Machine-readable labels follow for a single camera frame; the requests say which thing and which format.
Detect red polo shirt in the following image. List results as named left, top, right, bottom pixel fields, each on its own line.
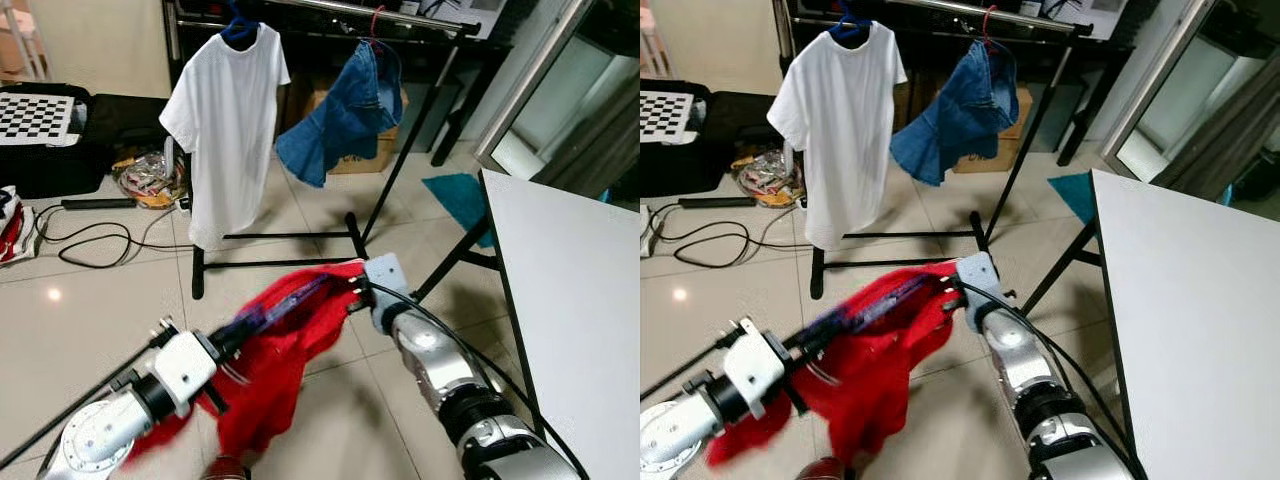
left=125, top=260, right=369, bottom=461
left=705, top=260, right=963, bottom=471

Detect purple wire clothes hanger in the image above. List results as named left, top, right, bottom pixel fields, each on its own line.
left=815, top=272, right=936, bottom=336
left=225, top=272, right=346, bottom=341

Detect blue clothes hanger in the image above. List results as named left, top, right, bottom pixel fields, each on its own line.
left=828, top=0, right=873, bottom=43
left=220, top=0, right=263, bottom=46

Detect black clothes rack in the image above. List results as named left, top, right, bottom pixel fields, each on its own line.
left=165, top=0, right=481, bottom=301
left=785, top=0, right=1091, bottom=301

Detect teal floor mat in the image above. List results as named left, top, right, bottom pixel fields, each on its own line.
left=422, top=173, right=496, bottom=249
left=1047, top=172, right=1101, bottom=226

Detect brown cardboard box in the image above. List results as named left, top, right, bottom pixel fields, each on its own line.
left=310, top=85, right=406, bottom=176
left=900, top=85, right=1033, bottom=176

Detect colourful plastic bag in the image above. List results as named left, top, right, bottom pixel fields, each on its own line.
left=112, top=150, right=189, bottom=209
left=735, top=150, right=806, bottom=209

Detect blue denim garment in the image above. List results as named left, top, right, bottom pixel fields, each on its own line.
left=890, top=40, right=1021, bottom=189
left=275, top=40, right=406, bottom=189

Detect white t-shirt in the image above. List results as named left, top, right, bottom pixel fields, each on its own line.
left=768, top=20, right=909, bottom=251
left=158, top=20, right=293, bottom=251

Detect black case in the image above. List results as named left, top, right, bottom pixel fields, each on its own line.
left=0, top=85, right=171, bottom=199
left=640, top=85, right=791, bottom=199

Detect white table black legs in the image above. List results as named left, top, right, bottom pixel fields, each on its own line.
left=1025, top=168, right=1280, bottom=480
left=415, top=168, right=641, bottom=480

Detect black desk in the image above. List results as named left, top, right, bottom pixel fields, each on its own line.
left=785, top=0, right=1136, bottom=166
left=165, top=0, right=511, bottom=166

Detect red white bag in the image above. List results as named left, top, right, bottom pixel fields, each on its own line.
left=0, top=185, right=43, bottom=266

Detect black white checkerboard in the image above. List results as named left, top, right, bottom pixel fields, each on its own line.
left=0, top=92, right=79, bottom=146
left=640, top=92, right=693, bottom=144

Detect glass sliding door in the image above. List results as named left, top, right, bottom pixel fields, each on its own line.
left=472, top=0, right=641, bottom=186
left=1100, top=0, right=1280, bottom=186

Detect dark grey curtain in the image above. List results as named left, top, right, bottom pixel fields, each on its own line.
left=545, top=60, right=641, bottom=201
left=1165, top=60, right=1280, bottom=201

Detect white appliance box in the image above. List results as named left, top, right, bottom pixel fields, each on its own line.
left=1040, top=0, right=1111, bottom=39
left=420, top=0, right=501, bottom=39

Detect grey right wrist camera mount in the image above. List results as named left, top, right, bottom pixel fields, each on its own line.
left=955, top=252, right=1001, bottom=311
left=362, top=253, right=411, bottom=313

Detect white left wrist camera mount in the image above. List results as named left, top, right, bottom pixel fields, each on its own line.
left=150, top=330, right=221, bottom=406
left=722, top=328, right=791, bottom=421

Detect black floor cable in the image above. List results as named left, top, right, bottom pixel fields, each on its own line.
left=40, top=205, right=196, bottom=269
left=645, top=205, right=811, bottom=269

